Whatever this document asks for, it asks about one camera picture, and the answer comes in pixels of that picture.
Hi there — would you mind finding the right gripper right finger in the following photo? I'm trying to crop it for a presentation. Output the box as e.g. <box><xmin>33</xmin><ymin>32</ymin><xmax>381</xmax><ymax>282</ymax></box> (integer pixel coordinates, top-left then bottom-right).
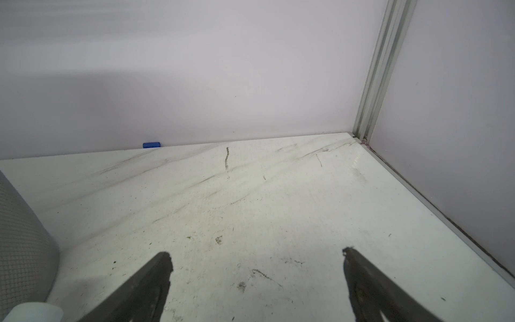
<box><xmin>342</xmin><ymin>247</ymin><xmax>440</xmax><ymax>321</ymax></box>

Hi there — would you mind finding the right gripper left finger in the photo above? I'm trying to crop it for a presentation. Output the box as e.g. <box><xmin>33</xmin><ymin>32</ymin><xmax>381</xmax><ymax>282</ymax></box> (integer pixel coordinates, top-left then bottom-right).
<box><xmin>80</xmin><ymin>252</ymin><xmax>173</xmax><ymax>322</ymax></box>

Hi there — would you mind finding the tall clear purple-label bottle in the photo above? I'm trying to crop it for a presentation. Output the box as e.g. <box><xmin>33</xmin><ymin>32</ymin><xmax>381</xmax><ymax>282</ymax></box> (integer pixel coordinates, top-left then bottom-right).
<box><xmin>3</xmin><ymin>302</ymin><xmax>64</xmax><ymax>322</ymax></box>

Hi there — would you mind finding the grey mesh waste bin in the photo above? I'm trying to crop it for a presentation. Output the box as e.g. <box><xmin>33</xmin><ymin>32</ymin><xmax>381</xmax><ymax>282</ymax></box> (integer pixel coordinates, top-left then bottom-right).
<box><xmin>1</xmin><ymin>174</ymin><xmax>60</xmax><ymax>319</ymax></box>

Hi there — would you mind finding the small blue bottle cap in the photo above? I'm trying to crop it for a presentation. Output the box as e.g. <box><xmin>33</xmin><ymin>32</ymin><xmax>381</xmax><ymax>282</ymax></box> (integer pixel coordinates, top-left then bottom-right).
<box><xmin>142</xmin><ymin>142</ymin><xmax>161</xmax><ymax>149</ymax></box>

